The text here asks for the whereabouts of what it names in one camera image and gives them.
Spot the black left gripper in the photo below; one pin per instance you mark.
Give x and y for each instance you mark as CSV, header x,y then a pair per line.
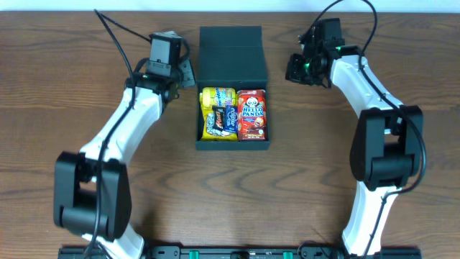
x,y
187,74

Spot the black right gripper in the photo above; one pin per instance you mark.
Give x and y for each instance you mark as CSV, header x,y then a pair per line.
x,y
298,70

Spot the yellow candy jar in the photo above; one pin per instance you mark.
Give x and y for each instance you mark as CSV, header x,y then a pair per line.
x,y
217,96

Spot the black chocolate bar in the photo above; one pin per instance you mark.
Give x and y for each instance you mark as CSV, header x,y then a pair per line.
x,y
219,118

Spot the black gift box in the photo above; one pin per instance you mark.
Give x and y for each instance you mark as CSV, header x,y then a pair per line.
x,y
230,57

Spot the yellow snack bag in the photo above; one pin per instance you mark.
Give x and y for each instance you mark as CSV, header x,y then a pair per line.
x,y
211,134

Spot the red hello panda box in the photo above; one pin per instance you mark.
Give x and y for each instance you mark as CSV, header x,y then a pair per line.
x,y
252,115

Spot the blue eclipse mint tin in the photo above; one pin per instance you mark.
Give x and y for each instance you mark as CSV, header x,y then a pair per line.
x,y
231,119

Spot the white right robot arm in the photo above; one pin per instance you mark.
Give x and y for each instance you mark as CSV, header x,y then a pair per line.
x,y
387,145

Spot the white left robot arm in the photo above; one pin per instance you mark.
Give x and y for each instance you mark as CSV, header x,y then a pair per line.
x,y
92,196

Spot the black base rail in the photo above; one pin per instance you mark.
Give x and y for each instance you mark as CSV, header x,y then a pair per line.
x,y
306,252

